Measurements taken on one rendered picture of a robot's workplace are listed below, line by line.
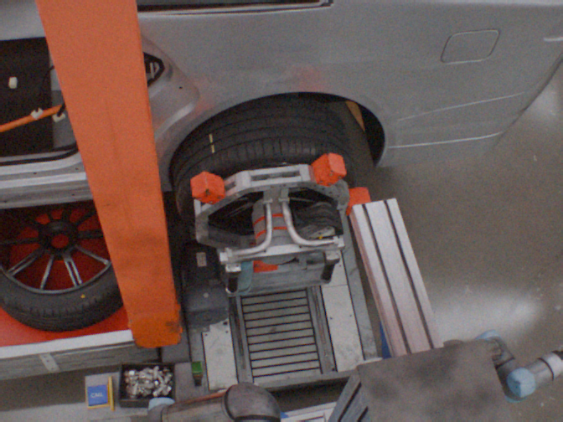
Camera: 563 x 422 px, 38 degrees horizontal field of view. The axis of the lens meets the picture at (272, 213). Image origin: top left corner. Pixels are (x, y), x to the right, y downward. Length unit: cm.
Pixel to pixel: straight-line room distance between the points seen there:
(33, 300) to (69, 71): 176
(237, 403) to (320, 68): 106
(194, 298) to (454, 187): 150
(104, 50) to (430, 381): 83
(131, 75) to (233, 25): 80
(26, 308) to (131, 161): 147
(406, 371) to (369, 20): 122
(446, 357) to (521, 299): 242
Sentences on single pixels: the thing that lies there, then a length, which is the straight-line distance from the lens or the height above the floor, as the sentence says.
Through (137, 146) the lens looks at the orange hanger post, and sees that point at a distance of 179.
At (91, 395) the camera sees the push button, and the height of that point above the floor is 48.
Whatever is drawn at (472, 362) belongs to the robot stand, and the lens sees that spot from 154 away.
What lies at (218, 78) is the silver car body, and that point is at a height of 143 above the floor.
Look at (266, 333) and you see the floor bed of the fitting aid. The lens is 362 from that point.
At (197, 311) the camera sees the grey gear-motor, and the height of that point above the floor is 39.
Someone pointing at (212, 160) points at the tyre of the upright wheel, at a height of 111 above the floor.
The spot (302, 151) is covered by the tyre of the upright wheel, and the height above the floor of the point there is 115.
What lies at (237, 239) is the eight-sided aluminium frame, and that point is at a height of 63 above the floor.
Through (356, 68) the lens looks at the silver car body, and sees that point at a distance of 258.
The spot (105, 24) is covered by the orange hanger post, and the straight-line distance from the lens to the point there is 147.
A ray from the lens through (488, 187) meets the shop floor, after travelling 415.
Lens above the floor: 344
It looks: 63 degrees down
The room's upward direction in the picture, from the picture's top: 7 degrees clockwise
